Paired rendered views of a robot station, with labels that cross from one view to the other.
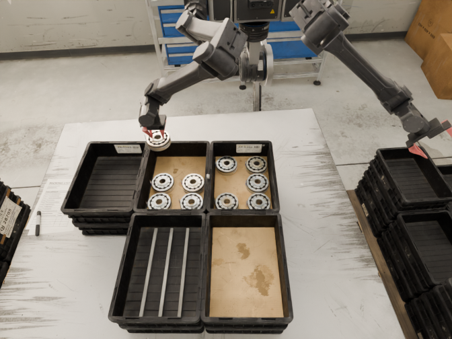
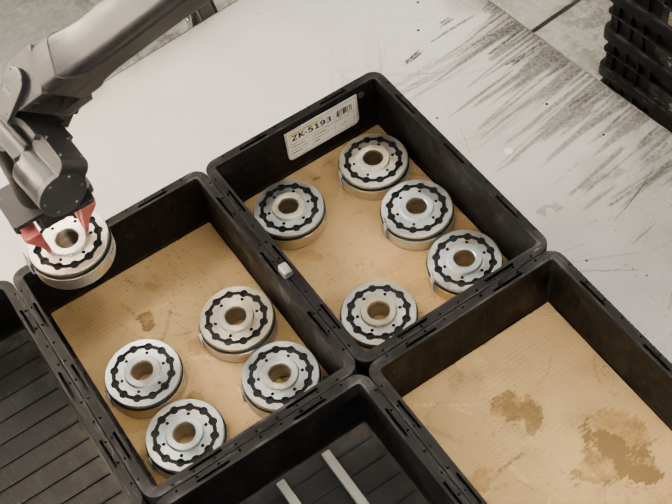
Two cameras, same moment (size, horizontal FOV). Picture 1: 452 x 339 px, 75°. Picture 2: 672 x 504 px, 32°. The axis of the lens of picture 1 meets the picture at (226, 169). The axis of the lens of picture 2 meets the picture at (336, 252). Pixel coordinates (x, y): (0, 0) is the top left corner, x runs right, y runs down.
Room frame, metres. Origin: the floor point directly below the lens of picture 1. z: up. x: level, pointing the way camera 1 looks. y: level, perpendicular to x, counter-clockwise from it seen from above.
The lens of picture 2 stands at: (-0.02, 0.41, 2.18)
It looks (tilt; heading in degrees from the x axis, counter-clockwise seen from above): 55 degrees down; 332
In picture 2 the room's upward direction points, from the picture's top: 9 degrees counter-clockwise
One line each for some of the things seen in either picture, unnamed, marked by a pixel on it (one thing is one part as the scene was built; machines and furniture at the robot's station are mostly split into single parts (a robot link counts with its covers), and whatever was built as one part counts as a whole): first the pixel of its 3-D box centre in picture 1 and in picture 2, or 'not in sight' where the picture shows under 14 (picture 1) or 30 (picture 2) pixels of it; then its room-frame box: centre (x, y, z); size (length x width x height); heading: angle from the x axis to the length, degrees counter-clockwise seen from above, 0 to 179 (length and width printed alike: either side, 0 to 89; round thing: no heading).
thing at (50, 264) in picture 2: (158, 138); (68, 241); (0.91, 0.29, 1.04); 0.10 x 0.10 x 0.01
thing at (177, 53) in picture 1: (202, 35); not in sight; (2.68, 0.20, 0.60); 0.72 x 0.03 x 0.56; 94
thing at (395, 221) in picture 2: (257, 182); (416, 208); (0.79, -0.15, 0.86); 0.10 x 0.10 x 0.01
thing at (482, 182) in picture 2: (241, 174); (370, 209); (0.80, -0.07, 0.92); 0.40 x 0.30 x 0.02; 179
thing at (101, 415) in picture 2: (175, 174); (178, 324); (0.80, 0.23, 0.92); 0.40 x 0.30 x 0.02; 179
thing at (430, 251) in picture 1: (424, 256); not in sight; (0.64, -1.13, 0.31); 0.40 x 0.30 x 0.34; 4
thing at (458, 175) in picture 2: (241, 181); (372, 231); (0.80, -0.07, 0.87); 0.40 x 0.30 x 0.11; 179
